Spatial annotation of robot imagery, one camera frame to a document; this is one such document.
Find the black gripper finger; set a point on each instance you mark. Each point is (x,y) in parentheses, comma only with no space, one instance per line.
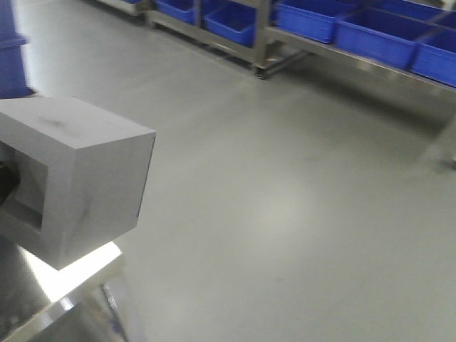
(9,181)

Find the gray hollow square base block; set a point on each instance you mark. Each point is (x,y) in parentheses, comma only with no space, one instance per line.
(82,174)

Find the blue plastic bin right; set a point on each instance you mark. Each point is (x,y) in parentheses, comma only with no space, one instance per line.
(13,76)

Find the blue bin on shelf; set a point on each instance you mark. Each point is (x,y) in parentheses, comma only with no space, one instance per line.
(382,36)
(234,22)
(313,19)

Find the distant steel shelving rack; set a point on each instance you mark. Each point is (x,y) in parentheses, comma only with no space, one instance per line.
(273,48)

